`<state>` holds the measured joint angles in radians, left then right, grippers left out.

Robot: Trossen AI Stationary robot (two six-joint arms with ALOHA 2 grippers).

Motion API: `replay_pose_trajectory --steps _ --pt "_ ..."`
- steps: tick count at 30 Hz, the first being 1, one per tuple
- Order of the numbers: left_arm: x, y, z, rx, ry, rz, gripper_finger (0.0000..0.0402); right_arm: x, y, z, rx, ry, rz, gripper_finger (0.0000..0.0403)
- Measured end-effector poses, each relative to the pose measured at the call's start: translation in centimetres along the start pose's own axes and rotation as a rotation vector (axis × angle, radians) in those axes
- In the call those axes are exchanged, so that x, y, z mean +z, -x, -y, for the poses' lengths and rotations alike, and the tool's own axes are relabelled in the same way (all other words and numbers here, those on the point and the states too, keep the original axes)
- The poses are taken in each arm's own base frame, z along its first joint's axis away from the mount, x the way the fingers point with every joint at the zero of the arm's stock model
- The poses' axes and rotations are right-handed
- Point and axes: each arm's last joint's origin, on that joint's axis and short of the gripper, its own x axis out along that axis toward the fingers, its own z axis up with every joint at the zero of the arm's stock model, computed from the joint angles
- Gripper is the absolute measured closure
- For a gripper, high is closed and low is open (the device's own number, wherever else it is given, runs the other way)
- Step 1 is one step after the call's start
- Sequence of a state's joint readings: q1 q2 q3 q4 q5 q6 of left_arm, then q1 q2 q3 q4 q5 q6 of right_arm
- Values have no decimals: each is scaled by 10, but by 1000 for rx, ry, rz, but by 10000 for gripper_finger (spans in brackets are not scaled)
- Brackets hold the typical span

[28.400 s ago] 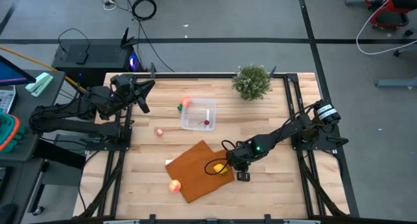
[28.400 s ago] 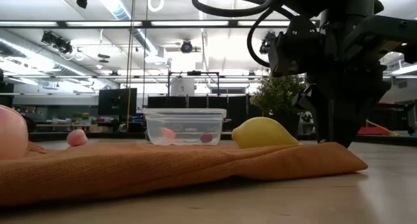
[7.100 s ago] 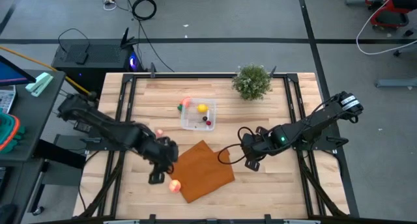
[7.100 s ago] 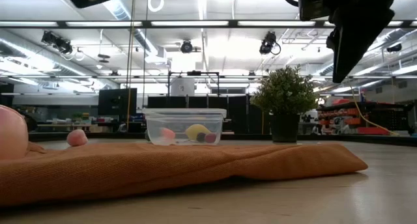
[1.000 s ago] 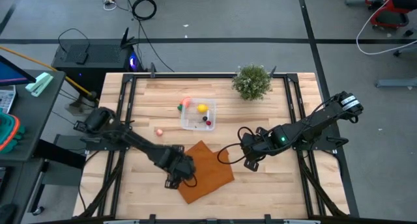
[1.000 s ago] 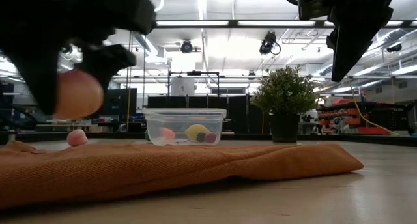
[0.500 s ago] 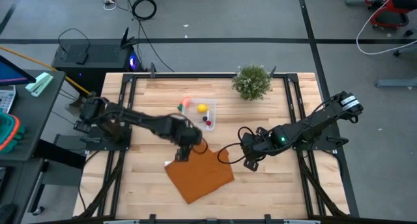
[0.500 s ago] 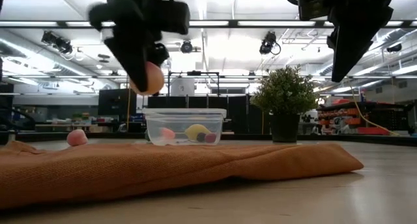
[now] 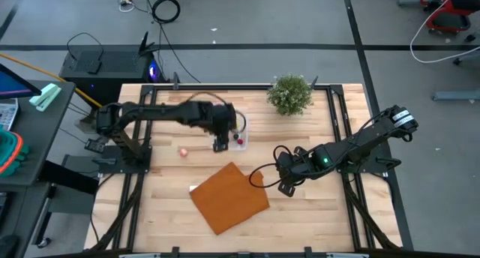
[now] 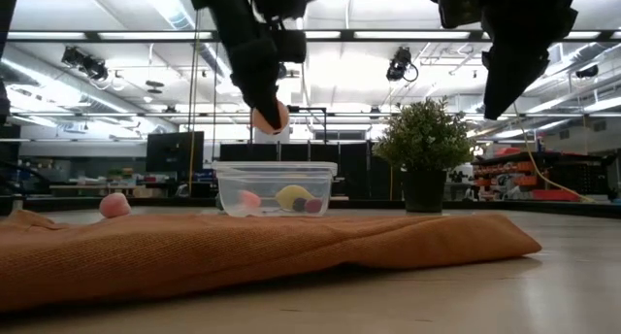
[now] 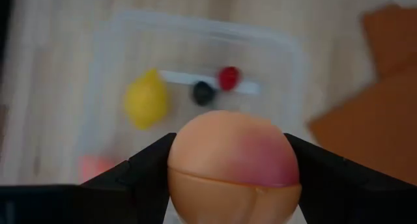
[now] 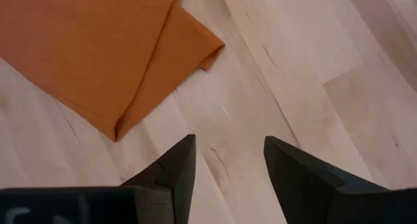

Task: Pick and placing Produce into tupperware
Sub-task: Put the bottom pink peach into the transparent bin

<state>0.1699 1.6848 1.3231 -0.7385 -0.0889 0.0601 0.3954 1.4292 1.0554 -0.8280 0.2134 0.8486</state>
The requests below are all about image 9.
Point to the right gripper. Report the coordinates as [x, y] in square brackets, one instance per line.
[296, 167]

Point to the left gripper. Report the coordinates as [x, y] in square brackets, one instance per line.
[219, 119]

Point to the black cherry with green stem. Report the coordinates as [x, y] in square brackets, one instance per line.
[236, 136]

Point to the red cherry with green stem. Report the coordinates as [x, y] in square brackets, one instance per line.
[240, 141]

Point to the small pink round fruit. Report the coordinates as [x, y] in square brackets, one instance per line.
[183, 152]

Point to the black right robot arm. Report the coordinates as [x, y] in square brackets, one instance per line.
[367, 138]

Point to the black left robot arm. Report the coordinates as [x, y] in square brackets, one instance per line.
[157, 111]

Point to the clear plastic tupperware container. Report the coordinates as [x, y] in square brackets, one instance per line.
[243, 132]

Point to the small white card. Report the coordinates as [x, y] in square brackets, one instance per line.
[192, 188]

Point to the orange folded cloth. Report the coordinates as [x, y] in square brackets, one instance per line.
[228, 198]

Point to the small potted green plant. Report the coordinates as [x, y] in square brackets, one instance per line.
[289, 95]

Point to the black wifi antenna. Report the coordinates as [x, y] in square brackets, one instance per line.
[144, 44]

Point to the black power supply box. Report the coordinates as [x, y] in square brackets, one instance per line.
[94, 145]

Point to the grey floor stand base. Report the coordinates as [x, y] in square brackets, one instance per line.
[87, 125]

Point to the black computer tower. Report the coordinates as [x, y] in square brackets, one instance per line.
[108, 66]

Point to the dark grey side desk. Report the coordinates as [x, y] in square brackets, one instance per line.
[41, 138]

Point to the mint green stapler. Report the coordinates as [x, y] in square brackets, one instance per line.
[45, 96]

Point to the grey metal floor bar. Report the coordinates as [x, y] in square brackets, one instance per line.
[457, 95]

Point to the teal and orange basket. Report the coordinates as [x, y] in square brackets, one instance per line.
[11, 149]

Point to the desk monitor with blue screen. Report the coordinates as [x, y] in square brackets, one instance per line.
[15, 85]

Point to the white calculator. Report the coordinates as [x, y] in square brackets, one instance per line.
[7, 113]

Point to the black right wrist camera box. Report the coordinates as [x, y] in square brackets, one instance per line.
[288, 159]

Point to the black aluminium table frame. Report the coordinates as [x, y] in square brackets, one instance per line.
[240, 87]

